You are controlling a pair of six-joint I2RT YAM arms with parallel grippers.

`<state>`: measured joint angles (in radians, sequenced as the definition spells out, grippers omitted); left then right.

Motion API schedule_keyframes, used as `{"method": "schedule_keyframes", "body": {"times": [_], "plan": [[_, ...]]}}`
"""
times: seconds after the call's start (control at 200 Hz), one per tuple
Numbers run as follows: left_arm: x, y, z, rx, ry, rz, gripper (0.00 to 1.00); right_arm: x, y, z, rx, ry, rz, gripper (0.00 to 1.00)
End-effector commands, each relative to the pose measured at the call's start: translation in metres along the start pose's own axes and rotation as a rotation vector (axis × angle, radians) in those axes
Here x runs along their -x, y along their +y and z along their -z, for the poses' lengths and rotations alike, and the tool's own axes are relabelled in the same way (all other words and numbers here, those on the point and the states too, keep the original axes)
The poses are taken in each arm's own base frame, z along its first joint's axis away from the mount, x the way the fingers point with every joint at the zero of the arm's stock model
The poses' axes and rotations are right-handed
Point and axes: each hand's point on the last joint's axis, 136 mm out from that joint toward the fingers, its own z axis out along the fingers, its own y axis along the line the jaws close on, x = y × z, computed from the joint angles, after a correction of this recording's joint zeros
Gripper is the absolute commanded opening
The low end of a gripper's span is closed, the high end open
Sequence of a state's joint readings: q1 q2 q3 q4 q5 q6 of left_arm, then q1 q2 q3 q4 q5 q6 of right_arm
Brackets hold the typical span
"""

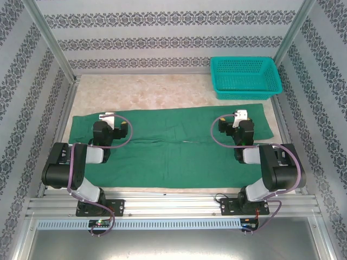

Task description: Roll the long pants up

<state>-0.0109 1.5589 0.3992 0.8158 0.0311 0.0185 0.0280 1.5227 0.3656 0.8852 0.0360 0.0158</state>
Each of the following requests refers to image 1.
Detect green long pants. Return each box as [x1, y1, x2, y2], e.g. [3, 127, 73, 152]
[68, 103, 274, 190]

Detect teal plastic basket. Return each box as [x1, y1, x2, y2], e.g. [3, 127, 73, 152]
[210, 56, 283, 100]

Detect brushed metal sheet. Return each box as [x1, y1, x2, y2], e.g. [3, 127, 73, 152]
[15, 216, 336, 260]

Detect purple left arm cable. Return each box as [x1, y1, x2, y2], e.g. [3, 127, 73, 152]
[67, 113, 133, 238]

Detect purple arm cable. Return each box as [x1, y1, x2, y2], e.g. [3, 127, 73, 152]
[67, 113, 133, 238]
[210, 113, 303, 235]

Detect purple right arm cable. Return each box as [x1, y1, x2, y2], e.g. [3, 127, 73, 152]
[210, 113, 303, 235]

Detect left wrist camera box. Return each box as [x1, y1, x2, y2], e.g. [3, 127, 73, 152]
[98, 112, 116, 128]

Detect aluminium back rail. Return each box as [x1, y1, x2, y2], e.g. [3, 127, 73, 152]
[73, 69, 215, 77]

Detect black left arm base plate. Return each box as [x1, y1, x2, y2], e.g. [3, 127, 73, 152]
[75, 199, 126, 217]

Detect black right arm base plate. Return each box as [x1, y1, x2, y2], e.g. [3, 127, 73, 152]
[220, 197, 271, 217]

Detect aluminium mounting rail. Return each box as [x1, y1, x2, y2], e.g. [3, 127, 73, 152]
[26, 190, 318, 217]

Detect slotted grey cable duct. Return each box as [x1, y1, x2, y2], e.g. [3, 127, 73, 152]
[36, 218, 243, 230]

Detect aluminium frame post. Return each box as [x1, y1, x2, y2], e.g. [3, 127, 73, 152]
[272, 0, 318, 64]
[21, 0, 82, 82]

